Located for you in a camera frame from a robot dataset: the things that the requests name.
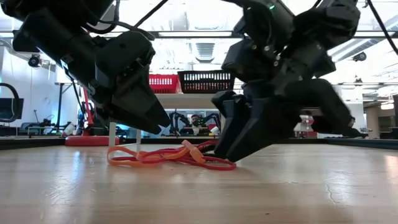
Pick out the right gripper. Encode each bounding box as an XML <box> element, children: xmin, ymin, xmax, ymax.
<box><xmin>211</xmin><ymin>37</ymin><xmax>335</xmax><ymax>162</ymax></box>

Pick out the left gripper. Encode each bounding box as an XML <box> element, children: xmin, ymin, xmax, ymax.
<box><xmin>67</xmin><ymin>51</ymin><xmax>171</xmax><ymax>135</ymax></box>

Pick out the red rubber band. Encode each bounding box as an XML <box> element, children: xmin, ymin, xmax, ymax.
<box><xmin>174</xmin><ymin>141</ymin><xmax>237</xmax><ymax>171</ymax></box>
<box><xmin>118</xmin><ymin>148</ymin><xmax>193</xmax><ymax>164</ymax></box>

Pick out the pale orange wide rubber band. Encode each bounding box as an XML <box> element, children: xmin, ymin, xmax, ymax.
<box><xmin>182</xmin><ymin>139</ymin><xmax>206</xmax><ymax>165</ymax></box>

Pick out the red plastic basket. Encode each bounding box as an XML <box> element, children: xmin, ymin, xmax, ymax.
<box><xmin>148</xmin><ymin>73</ymin><xmax>181</xmax><ymax>95</ymax></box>

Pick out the white perforated shelf riser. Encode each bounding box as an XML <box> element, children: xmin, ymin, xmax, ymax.
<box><xmin>108</xmin><ymin>93</ymin><xmax>223</xmax><ymax>147</ymax></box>

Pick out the person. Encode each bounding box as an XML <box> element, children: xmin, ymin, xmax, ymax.
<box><xmin>190</xmin><ymin>114</ymin><xmax>203</xmax><ymax>128</ymax></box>

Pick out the black plastic basket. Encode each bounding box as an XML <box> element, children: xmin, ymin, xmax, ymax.
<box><xmin>177</xmin><ymin>70</ymin><xmax>236</xmax><ymax>94</ymax></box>

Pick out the red storage cart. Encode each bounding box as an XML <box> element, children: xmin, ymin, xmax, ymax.
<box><xmin>294</xmin><ymin>114</ymin><xmax>318</xmax><ymax>139</ymax></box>

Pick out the white bottle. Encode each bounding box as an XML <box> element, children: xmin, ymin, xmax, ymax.
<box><xmin>62</xmin><ymin>122</ymin><xmax>77</xmax><ymax>137</ymax></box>

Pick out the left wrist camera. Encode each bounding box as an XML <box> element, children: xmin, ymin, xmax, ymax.
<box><xmin>95</xmin><ymin>30</ymin><xmax>156</xmax><ymax>91</ymax></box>

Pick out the silver ventilation duct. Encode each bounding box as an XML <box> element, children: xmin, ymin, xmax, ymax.
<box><xmin>195</xmin><ymin>42</ymin><xmax>217</xmax><ymax>63</ymax></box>

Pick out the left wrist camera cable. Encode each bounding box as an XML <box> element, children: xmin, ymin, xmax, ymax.
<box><xmin>83</xmin><ymin>0</ymin><xmax>170</xmax><ymax>40</ymax></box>

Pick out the black curved hose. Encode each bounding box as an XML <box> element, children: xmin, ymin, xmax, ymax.
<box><xmin>0</xmin><ymin>82</ymin><xmax>19</xmax><ymax>123</ymax></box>

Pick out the black aluminium table frame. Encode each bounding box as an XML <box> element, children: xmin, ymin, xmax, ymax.
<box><xmin>0</xmin><ymin>136</ymin><xmax>398</xmax><ymax>151</ymax></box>

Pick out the black wall screen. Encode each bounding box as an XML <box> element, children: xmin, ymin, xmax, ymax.
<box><xmin>0</xmin><ymin>98</ymin><xmax>24</xmax><ymax>121</ymax></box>

